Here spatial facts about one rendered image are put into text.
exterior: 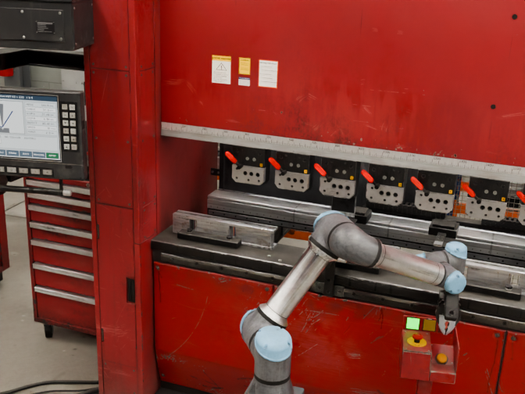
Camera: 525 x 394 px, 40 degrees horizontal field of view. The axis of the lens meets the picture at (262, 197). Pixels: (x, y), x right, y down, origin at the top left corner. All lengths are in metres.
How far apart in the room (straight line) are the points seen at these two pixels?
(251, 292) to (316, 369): 0.44
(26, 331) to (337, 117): 2.37
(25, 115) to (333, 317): 1.51
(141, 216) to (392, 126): 1.16
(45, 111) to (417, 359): 1.71
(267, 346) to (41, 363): 2.10
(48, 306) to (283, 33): 2.11
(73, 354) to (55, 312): 0.25
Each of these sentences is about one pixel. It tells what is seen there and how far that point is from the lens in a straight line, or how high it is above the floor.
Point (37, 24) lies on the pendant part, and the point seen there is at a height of 1.85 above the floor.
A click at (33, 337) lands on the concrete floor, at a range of 4.42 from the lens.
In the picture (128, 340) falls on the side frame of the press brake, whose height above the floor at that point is 0.39.
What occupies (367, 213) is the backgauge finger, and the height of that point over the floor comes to 1.02.
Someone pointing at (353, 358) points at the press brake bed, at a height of 0.50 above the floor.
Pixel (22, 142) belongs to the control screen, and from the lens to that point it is 3.05.
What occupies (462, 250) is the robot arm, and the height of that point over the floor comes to 1.19.
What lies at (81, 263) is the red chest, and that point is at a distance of 3.97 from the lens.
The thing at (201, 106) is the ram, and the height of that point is 1.49.
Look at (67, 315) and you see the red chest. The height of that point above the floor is 0.20.
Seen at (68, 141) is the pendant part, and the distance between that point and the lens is 2.97.
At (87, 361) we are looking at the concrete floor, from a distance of 4.14.
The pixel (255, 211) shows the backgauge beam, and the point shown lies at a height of 0.94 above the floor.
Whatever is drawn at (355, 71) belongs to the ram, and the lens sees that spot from 2.92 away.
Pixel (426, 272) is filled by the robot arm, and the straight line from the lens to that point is 2.41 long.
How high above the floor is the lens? 2.16
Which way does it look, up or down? 19 degrees down
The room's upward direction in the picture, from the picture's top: 2 degrees clockwise
